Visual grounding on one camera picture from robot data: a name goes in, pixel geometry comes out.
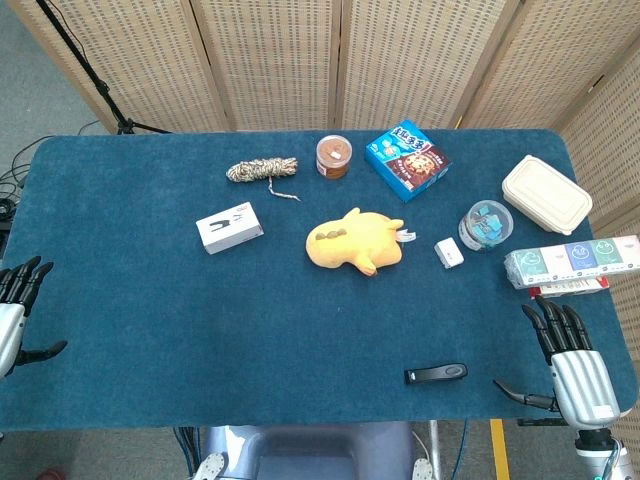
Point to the blue carpet table cover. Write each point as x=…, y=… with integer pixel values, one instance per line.
x=200, y=325

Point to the woven folding screen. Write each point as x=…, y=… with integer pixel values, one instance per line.
x=275, y=60

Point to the black tripod stand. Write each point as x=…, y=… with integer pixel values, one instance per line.
x=102, y=90

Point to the brown jar with clear lid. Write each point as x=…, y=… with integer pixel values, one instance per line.
x=334, y=156

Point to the yellow plush toy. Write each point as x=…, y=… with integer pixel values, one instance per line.
x=360, y=240

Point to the small white box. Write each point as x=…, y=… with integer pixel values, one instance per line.
x=448, y=253

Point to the white perforated robot part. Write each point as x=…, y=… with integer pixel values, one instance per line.
x=422, y=469
x=210, y=467

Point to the metal table leg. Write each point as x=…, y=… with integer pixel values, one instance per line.
x=435, y=445

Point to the blue-grey robot torso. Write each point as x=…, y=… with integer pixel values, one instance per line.
x=310, y=455

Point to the white stapler box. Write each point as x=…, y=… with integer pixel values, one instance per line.
x=227, y=232

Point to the clear tub of binder clips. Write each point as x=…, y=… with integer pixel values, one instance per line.
x=486, y=225

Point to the red and white box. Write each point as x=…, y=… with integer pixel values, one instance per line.
x=570, y=291

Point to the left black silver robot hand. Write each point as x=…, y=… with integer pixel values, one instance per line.
x=11, y=325

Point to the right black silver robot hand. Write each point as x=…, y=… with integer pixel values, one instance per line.
x=585, y=385

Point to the blue cookie box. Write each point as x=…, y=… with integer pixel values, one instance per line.
x=407, y=160

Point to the beige lidded lunch container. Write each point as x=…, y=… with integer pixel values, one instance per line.
x=547, y=195

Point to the multicolour tissue pack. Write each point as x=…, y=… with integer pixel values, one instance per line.
x=570, y=260

